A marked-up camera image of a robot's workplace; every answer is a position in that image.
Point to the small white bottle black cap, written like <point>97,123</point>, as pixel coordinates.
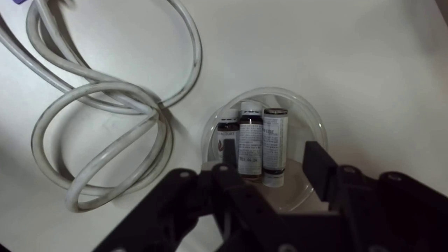
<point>251,140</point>
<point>227,127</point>
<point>274,140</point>

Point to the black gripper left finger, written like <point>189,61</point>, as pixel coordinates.
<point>230,154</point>

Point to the clear glass bowl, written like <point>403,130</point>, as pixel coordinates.
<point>305,120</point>

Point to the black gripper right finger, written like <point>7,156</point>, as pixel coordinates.
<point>318,169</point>

